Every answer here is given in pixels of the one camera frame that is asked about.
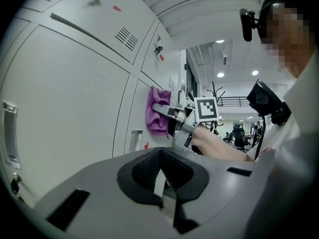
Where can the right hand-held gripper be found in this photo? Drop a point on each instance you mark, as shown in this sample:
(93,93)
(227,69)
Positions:
(205,109)

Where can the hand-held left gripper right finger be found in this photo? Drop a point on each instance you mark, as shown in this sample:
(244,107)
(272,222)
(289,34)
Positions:
(224,195)

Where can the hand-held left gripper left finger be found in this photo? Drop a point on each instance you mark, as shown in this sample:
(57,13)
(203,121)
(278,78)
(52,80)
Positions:
(104,195)

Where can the purple cloth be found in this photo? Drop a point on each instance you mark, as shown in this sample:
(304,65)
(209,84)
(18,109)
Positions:
(159,96)

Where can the grey metal locker door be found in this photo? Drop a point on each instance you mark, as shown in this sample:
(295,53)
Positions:
(64,103)
(129,108)
(155,68)
(99,24)

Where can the person's right forearm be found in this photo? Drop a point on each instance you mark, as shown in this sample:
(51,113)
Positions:
(216,146)

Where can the locker key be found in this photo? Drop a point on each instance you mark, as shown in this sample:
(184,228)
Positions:
(15,184)
(157,48)

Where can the black coat rack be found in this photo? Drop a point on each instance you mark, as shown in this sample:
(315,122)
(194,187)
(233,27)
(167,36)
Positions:
(216,93)

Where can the black office chair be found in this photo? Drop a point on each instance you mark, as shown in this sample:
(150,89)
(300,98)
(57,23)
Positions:
(241,137)

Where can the round ceiling light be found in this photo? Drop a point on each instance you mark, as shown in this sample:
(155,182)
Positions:
(255,73)
(220,75)
(219,41)

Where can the black metal railing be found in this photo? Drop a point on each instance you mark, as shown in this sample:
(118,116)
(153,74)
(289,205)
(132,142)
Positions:
(233,101)

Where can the person's white shirt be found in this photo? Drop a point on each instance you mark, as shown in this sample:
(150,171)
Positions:
(294,163)

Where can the black chest-mounted device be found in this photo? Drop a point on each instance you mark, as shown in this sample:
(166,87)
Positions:
(264,98)

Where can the person's head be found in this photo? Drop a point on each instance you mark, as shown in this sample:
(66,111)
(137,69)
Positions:
(289,38)

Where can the black head-mounted camera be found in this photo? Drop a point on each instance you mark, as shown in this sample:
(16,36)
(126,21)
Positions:
(248,25)

